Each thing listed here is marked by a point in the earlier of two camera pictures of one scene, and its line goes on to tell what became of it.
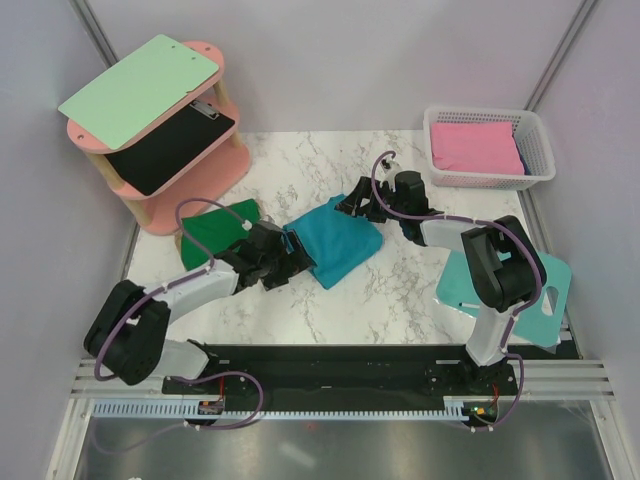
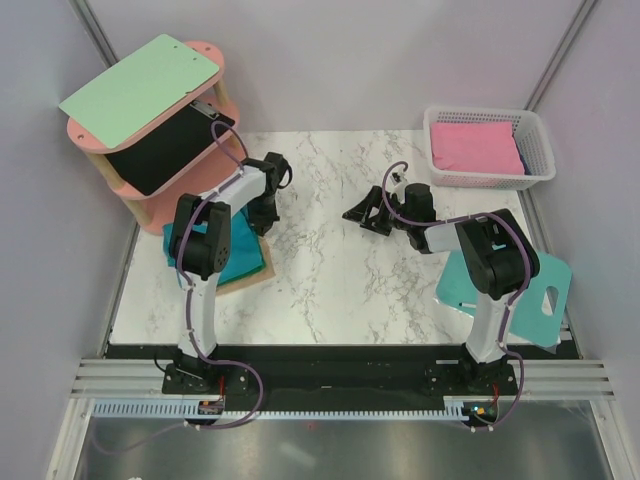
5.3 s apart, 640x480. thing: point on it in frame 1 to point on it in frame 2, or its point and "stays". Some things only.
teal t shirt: [337, 242] to [245, 257]
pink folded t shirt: [481, 147] stays
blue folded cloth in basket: [527, 170] stays
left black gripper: [299, 262] to [262, 224]
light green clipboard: [129, 96] stays
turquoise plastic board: [540, 320] stays
